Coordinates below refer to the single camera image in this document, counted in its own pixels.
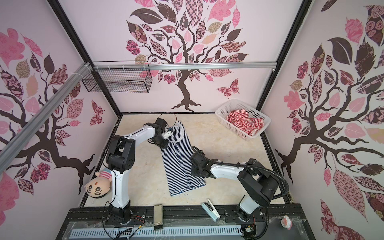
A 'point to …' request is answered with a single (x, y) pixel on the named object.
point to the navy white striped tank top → (178, 167)
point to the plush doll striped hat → (98, 186)
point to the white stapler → (210, 208)
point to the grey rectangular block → (158, 217)
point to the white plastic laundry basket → (224, 110)
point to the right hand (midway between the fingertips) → (193, 169)
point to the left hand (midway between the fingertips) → (163, 146)
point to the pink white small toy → (286, 222)
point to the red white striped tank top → (251, 126)
